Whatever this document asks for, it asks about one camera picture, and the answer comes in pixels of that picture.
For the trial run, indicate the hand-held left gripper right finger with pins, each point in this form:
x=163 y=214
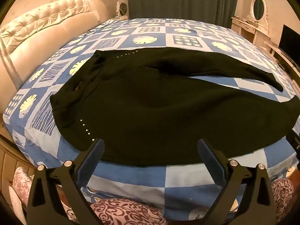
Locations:
x=209 y=161

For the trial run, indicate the dark green curtain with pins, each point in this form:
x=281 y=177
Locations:
x=178 y=0

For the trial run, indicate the beige padded bed frame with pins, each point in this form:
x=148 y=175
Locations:
x=11 y=155

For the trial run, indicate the cream television stand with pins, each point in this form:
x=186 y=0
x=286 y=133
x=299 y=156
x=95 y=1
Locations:
x=274 y=49

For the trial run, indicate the black pants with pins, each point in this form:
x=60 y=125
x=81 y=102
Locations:
x=152 y=112

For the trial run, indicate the white dressing table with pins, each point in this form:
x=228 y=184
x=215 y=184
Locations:
x=243 y=27

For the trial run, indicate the blue patterned bedsheet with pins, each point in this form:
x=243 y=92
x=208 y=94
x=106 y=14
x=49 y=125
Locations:
x=150 y=178

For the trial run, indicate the black television screen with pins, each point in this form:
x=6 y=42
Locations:
x=290 y=41

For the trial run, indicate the floral pajamas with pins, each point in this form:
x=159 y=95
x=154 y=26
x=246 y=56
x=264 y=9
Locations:
x=126 y=212

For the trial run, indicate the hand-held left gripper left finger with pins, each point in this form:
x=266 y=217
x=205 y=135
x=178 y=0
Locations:
x=92 y=161

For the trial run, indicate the cream tufted headboard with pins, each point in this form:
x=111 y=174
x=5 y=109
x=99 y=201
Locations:
x=46 y=28

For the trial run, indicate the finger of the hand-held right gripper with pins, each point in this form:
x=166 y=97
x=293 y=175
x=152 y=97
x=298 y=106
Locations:
x=293 y=141

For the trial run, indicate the small round clock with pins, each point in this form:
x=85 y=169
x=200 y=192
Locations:
x=123 y=7

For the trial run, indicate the oval vanity mirror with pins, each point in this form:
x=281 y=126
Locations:
x=258 y=6

